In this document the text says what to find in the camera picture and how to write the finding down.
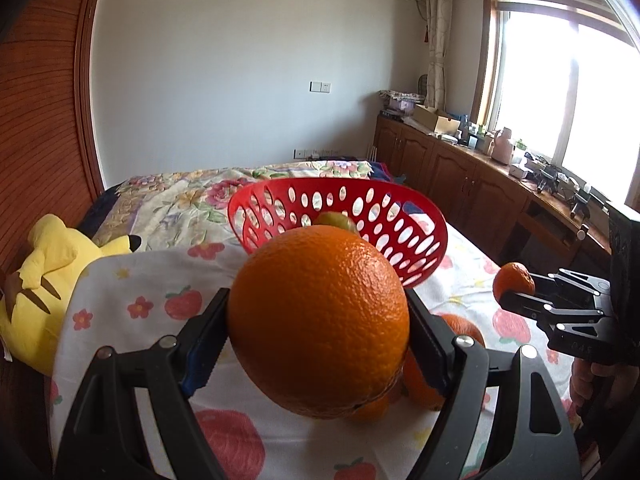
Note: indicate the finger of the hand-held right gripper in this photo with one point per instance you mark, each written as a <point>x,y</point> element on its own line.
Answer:
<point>575,280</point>
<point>530,307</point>

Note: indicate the wooden cabinet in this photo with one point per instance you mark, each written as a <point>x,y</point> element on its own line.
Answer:
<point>450,175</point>

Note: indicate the wooden slatted wardrobe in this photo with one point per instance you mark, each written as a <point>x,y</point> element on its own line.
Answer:
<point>45,110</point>

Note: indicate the wall socket strip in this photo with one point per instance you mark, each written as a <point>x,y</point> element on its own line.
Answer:
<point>315,153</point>

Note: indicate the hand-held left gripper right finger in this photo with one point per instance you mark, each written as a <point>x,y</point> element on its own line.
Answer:
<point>430,355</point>

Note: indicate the green lime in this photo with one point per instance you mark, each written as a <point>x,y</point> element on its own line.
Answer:
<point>335,220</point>

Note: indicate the patterned curtain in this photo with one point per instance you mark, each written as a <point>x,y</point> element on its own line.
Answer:
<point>437,35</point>

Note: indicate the open cardboard box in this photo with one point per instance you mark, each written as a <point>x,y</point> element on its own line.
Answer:
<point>435,120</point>

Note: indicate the person's right hand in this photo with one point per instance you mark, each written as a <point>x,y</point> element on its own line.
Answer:
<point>582,385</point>

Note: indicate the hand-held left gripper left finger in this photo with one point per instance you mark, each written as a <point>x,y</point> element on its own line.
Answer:
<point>200,365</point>

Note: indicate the small white box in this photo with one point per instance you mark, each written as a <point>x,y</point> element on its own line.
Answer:
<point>519,171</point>

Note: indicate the floral blanket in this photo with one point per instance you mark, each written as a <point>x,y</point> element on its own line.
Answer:
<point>190,200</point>

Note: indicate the red perforated plastic basket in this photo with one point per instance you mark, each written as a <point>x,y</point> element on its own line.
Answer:
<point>400,240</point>

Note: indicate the dark blue bedsheet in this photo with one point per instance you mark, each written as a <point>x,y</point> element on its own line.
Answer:
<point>385,172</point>

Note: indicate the small tangerine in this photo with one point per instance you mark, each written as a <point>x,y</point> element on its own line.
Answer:
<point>372,410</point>
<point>512,277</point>

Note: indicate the wooden framed window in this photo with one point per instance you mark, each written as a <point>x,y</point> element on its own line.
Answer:
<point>550,75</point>

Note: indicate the yellow plush toy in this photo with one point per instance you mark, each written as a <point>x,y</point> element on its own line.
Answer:
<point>45,280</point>

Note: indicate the white wall switch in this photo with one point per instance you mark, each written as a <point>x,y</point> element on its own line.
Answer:
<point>320,86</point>

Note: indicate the large orange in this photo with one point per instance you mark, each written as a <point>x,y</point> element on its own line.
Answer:
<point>465,330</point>
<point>315,320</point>

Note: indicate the white strawberry printed cloth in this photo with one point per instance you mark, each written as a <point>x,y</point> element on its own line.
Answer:
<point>140,325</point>

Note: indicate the pink thermos jug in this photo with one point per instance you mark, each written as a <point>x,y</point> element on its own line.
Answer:
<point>503,147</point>

